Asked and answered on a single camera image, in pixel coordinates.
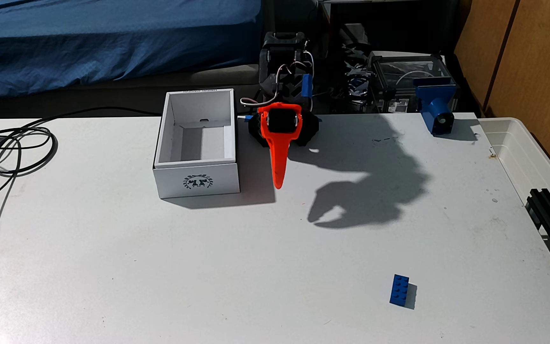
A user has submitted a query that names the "blue toy brick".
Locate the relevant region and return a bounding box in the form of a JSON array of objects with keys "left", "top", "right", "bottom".
[{"left": 389, "top": 274, "right": 411, "bottom": 307}]

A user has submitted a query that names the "white cardboard box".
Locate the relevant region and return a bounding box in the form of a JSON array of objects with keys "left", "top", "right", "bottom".
[{"left": 153, "top": 88, "right": 241, "bottom": 199}]

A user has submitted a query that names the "blue printed clamp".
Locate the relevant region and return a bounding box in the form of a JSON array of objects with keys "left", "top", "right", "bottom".
[{"left": 414, "top": 79, "right": 458, "bottom": 136}]

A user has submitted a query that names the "blue bed sheet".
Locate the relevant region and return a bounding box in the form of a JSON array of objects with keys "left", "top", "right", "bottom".
[{"left": 0, "top": 0, "right": 262, "bottom": 101}]

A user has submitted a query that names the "white plastic bin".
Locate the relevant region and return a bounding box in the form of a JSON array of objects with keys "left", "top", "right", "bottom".
[{"left": 478, "top": 117, "right": 550, "bottom": 249}]

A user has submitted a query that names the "wooden cabinet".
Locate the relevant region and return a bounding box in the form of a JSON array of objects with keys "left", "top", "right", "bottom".
[{"left": 454, "top": 0, "right": 550, "bottom": 197}]

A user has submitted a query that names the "clear enclosure with black frame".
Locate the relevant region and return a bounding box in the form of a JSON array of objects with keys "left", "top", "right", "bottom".
[{"left": 368, "top": 50, "right": 452, "bottom": 114}]

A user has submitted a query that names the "black cable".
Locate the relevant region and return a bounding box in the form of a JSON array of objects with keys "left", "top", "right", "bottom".
[{"left": 0, "top": 106, "right": 162, "bottom": 278}]

